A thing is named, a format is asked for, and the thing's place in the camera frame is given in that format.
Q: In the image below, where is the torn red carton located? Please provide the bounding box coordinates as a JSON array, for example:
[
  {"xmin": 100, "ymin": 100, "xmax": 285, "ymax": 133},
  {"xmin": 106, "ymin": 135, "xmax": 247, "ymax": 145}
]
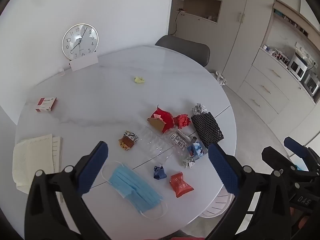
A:
[{"xmin": 146, "ymin": 105, "xmax": 174, "ymax": 133}]

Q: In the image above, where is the white slotted waste bin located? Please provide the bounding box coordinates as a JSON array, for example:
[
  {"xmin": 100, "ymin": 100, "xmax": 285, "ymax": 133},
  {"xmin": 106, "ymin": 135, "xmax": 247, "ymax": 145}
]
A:
[{"xmin": 200, "ymin": 192, "xmax": 235, "ymax": 218}]

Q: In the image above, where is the red paper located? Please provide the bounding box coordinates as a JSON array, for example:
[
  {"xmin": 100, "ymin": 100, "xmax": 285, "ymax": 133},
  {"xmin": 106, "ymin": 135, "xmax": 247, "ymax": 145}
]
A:
[{"xmin": 173, "ymin": 114, "xmax": 192, "ymax": 130}]

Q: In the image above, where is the red snack packet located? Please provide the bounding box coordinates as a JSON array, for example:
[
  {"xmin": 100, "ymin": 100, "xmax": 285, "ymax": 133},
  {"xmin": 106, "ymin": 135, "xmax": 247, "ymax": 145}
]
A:
[{"xmin": 169, "ymin": 172, "xmax": 194, "ymax": 198}]

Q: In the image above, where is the clear labelled plastic package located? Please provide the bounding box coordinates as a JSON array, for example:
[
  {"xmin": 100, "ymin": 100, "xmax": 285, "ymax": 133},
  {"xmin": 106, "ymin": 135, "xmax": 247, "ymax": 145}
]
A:
[{"xmin": 162, "ymin": 129, "xmax": 198, "ymax": 155}]

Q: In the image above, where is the grey paper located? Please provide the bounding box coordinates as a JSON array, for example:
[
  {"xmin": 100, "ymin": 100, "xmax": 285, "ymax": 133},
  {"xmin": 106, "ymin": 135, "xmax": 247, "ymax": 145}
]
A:
[{"xmin": 181, "ymin": 155, "xmax": 197, "ymax": 168}]

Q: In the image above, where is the silver wrapper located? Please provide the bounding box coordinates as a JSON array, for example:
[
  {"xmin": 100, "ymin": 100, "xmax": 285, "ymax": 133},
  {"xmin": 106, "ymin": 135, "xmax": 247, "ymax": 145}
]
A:
[{"xmin": 191, "ymin": 103, "xmax": 208, "ymax": 116}]

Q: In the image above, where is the stack of cream papers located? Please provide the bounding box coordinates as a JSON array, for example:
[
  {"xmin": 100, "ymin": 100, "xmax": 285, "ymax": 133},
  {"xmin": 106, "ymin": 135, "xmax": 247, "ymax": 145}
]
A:
[{"xmin": 12, "ymin": 134, "xmax": 63, "ymax": 194}]

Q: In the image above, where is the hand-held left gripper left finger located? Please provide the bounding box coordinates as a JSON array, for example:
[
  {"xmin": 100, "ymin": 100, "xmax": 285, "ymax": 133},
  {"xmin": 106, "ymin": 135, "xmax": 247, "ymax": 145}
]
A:
[{"xmin": 24, "ymin": 141, "xmax": 110, "ymax": 240}]

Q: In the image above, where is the white tote bag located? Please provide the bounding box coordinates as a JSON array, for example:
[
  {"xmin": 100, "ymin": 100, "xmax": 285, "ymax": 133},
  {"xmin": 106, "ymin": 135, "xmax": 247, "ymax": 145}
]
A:
[{"xmin": 212, "ymin": 71, "xmax": 228, "ymax": 87}]

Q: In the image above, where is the blue and white wrapper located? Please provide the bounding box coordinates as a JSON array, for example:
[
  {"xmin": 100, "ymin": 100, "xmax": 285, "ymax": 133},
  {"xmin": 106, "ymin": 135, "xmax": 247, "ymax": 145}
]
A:
[{"xmin": 187, "ymin": 141, "xmax": 209, "ymax": 159}]

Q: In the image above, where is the beige drawer cabinet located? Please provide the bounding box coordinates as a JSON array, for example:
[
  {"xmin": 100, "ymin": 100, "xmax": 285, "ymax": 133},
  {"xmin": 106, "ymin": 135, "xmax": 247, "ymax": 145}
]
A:
[{"xmin": 236, "ymin": 47, "xmax": 316, "ymax": 125}]

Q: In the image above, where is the black foam mesh sleeve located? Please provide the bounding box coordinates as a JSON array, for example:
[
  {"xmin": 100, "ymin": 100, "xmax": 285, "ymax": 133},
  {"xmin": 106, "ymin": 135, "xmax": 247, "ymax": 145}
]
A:
[{"xmin": 191, "ymin": 112, "xmax": 224, "ymax": 148}]

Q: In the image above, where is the silver microwave oven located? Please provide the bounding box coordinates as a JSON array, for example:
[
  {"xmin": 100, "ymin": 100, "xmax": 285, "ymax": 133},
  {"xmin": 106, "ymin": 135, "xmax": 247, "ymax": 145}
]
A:
[{"xmin": 303, "ymin": 71, "xmax": 320, "ymax": 97}]

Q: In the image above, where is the dark blue wrapper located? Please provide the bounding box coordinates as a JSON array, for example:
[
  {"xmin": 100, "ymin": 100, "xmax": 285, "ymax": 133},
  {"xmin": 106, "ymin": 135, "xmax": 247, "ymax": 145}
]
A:
[{"xmin": 153, "ymin": 165, "xmax": 167, "ymax": 180}]

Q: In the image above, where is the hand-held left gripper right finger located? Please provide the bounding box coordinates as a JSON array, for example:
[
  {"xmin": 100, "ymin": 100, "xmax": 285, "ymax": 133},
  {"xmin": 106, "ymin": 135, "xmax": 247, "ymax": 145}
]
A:
[{"xmin": 207, "ymin": 143, "xmax": 292, "ymax": 240}]

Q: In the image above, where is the black cable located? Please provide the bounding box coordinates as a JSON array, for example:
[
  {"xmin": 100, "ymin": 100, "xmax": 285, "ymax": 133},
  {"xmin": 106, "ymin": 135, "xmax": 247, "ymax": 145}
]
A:
[{"xmin": 172, "ymin": 9, "xmax": 187, "ymax": 36}]

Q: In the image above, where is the brown snack wrapper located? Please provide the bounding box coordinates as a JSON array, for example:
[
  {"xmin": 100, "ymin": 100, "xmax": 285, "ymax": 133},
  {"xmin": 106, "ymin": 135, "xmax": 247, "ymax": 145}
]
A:
[{"xmin": 118, "ymin": 130, "xmax": 139, "ymax": 151}]

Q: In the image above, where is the blue face mask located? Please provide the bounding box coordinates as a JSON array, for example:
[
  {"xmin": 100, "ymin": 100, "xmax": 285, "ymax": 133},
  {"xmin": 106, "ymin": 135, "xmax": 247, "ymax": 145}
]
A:
[{"xmin": 101, "ymin": 160, "xmax": 167, "ymax": 219}]

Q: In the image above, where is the small red box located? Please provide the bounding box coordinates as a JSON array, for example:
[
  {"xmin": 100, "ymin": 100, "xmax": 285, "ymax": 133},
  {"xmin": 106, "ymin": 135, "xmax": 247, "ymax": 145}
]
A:
[{"xmin": 35, "ymin": 97, "xmax": 57, "ymax": 112}]

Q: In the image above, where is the round white wall clock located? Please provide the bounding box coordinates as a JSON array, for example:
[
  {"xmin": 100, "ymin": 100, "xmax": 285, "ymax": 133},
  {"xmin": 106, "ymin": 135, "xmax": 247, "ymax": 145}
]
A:
[{"xmin": 62, "ymin": 23, "xmax": 99, "ymax": 61}]

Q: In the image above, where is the white folded card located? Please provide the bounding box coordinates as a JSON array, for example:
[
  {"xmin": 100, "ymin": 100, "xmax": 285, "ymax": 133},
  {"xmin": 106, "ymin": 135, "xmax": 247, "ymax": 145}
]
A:
[{"xmin": 69, "ymin": 55, "xmax": 98, "ymax": 71}]

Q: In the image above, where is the beige tall cabinet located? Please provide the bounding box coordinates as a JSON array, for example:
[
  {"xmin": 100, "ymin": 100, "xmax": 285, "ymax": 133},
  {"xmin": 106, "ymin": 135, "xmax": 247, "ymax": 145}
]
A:
[{"xmin": 167, "ymin": 0, "xmax": 275, "ymax": 98}]

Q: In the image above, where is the white dish rack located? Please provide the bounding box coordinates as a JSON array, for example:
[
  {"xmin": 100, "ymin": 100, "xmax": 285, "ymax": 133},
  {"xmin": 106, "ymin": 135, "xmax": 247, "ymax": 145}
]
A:
[{"xmin": 271, "ymin": 49, "xmax": 290, "ymax": 67}]

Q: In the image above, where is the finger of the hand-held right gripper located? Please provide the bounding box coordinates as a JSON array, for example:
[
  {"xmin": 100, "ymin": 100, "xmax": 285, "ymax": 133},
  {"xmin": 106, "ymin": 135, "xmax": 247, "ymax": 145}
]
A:
[
  {"xmin": 261, "ymin": 146, "xmax": 298, "ymax": 173},
  {"xmin": 284, "ymin": 137, "xmax": 320, "ymax": 162}
]

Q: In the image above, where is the grey chair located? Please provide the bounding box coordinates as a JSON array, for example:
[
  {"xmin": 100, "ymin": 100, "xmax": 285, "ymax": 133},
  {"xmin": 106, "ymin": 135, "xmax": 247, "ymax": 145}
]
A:
[{"xmin": 155, "ymin": 35, "xmax": 210, "ymax": 67}]

